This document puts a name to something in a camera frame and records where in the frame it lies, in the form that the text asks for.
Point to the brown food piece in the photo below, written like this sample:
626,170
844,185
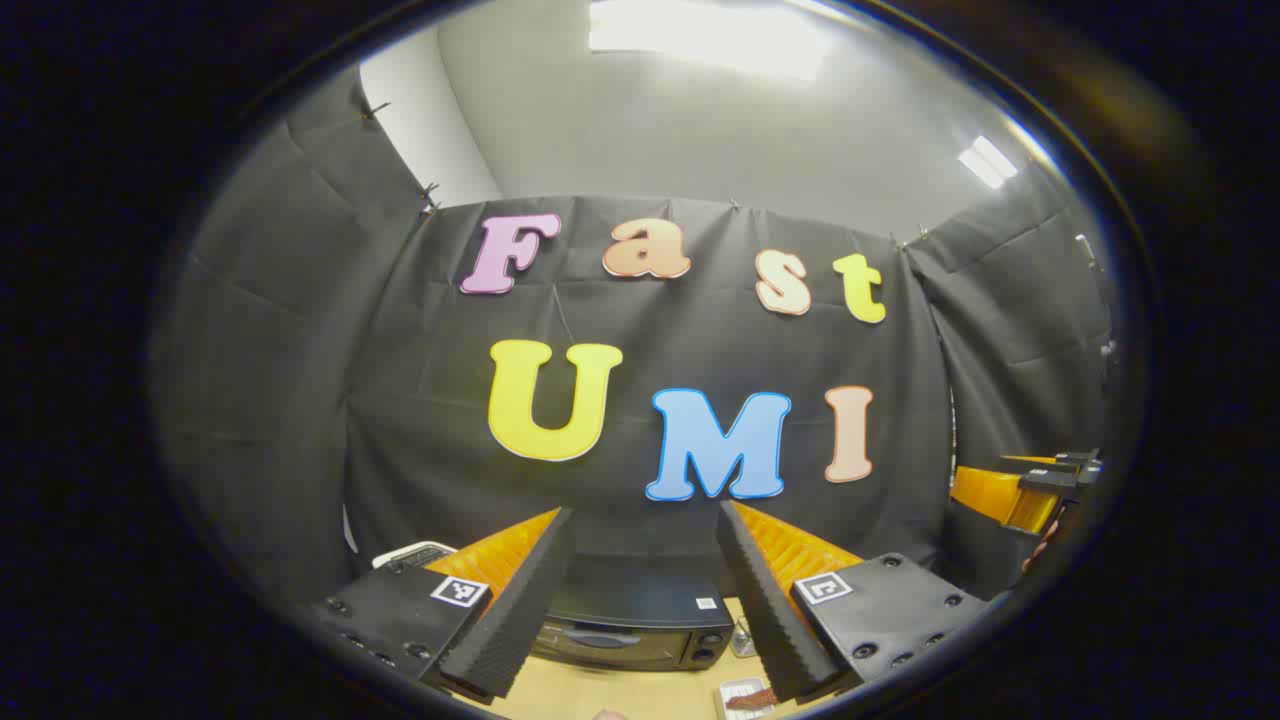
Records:
752,699

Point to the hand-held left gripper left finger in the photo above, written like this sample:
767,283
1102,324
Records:
520,610

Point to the white toaster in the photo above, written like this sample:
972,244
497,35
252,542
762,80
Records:
410,553

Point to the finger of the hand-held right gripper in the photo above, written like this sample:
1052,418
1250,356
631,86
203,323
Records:
990,492

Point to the small glass container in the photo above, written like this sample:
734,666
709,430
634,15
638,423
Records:
743,638

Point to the black backdrop cloth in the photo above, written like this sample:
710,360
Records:
700,340

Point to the large ceiling light panel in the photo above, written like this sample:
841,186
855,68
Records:
710,35

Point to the white ribbed tray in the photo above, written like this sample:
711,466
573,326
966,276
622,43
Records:
738,686

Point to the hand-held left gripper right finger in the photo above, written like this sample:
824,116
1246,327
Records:
765,610

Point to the small ceiling light panel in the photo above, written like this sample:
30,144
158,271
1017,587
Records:
988,162

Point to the black electric oven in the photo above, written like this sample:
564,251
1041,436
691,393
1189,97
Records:
640,600

